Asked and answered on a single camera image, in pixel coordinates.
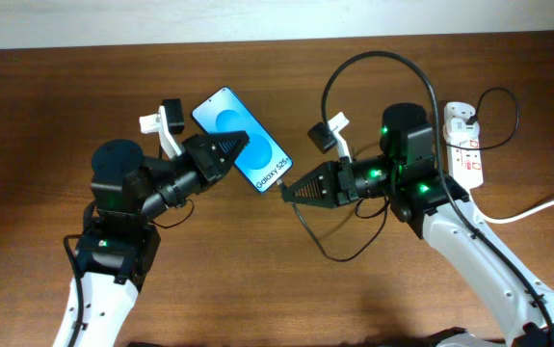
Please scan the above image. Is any black USB charging cable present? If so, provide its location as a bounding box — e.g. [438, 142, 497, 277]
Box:
[276, 87, 521, 263]

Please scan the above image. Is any blue screen Galaxy smartphone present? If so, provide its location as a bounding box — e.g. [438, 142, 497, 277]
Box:
[191, 87, 293, 194]

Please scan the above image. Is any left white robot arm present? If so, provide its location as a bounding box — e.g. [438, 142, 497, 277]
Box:
[54, 131, 250, 346]

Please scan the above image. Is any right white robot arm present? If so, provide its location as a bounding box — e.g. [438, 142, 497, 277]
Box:
[282, 103, 554, 346]

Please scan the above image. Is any white power strip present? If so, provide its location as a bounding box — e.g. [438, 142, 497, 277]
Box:
[444, 101, 484, 191]

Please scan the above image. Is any white USB wall charger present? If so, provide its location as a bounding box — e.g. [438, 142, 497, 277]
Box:
[443, 118, 480, 146]

